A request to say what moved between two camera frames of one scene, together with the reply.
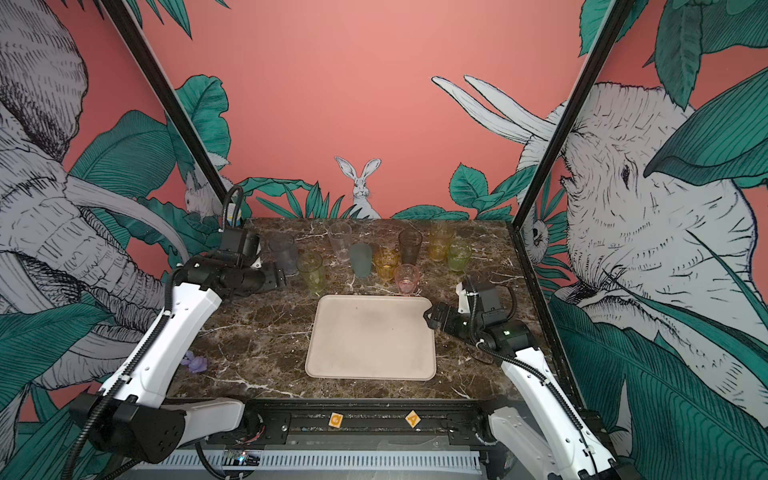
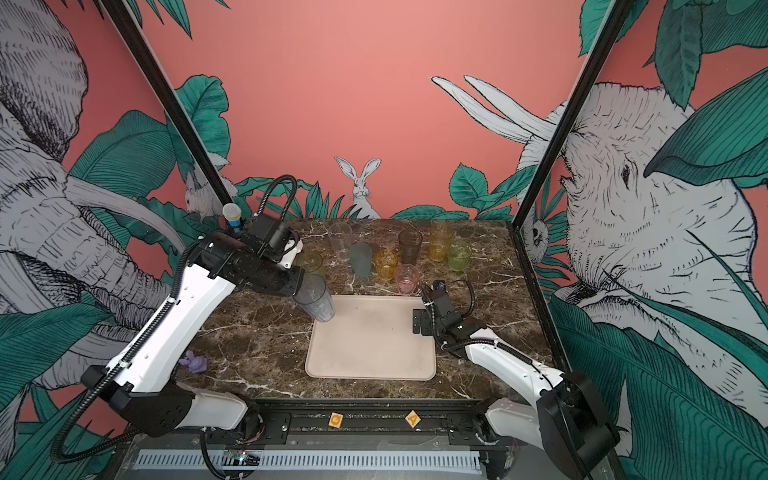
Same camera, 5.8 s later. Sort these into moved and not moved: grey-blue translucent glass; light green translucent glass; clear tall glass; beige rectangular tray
Moved: grey-blue translucent glass
Not moved: beige rectangular tray; clear tall glass; light green translucent glass
